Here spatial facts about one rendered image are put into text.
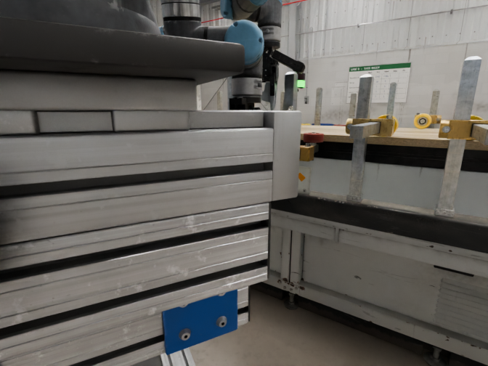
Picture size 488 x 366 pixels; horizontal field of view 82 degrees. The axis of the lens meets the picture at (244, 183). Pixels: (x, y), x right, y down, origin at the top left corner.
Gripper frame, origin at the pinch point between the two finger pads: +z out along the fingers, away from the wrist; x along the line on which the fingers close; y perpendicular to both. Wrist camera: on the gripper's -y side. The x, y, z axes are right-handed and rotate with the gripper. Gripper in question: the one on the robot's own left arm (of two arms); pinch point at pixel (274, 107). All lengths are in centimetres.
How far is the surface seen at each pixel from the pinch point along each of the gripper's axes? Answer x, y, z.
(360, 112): 3.3, -27.4, 1.6
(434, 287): -11, -63, 68
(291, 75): -4.8, -5.2, -10.7
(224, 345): 2, 19, 101
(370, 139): -15.9, -34.9, 11.8
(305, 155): -1.8, -11.3, 16.6
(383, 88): -704, -182, -52
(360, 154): 3.7, -28.6, 14.7
